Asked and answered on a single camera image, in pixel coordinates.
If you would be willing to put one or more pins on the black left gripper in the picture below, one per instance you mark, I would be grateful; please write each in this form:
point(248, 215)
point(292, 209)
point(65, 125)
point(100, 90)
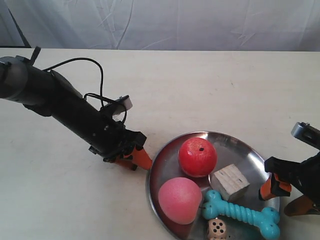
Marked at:
point(110, 139)

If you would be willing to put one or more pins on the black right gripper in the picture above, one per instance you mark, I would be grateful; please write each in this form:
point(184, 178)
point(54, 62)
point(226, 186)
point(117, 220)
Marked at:
point(304, 176)

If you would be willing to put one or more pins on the pink toy peach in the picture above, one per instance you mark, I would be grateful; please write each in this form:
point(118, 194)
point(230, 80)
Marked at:
point(179, 199)

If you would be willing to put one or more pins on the round metal plate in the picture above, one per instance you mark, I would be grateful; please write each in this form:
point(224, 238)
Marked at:
point(230, 150)

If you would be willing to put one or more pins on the pale wooden cube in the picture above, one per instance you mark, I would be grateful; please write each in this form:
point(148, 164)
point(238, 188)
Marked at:
point(229, 182)

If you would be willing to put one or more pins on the red toy apple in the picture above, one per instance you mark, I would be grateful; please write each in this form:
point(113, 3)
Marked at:
point(197, 157)

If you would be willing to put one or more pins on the teal rubber bone toy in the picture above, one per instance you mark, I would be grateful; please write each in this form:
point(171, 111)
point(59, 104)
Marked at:
point(266, 220)

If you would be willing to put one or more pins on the wooden die black dots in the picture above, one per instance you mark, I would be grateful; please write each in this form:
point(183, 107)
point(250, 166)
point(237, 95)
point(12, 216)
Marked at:
point(216, 229)

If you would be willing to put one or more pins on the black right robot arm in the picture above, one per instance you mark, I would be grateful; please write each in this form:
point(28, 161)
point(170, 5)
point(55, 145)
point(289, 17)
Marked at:
point(285, 174)

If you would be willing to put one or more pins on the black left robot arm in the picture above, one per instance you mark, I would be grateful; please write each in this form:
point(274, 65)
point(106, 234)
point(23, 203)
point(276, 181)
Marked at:
point(49, 94)

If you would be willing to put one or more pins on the dark stand leg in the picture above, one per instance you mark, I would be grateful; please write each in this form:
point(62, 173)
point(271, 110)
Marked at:
point(18, 39)

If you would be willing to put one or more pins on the white wrinkled backdrop cloth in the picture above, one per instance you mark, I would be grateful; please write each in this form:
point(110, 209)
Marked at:
point(200, 25)

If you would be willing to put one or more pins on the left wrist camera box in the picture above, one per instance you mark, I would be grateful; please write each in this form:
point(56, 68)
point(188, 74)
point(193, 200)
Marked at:
point(116, 107)

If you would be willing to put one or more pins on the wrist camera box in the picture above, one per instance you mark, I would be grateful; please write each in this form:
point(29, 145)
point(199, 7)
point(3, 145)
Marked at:
point(307, 134)
point(116, 107)

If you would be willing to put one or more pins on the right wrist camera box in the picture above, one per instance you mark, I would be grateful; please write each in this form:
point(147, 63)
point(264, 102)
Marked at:
point(307, 134)

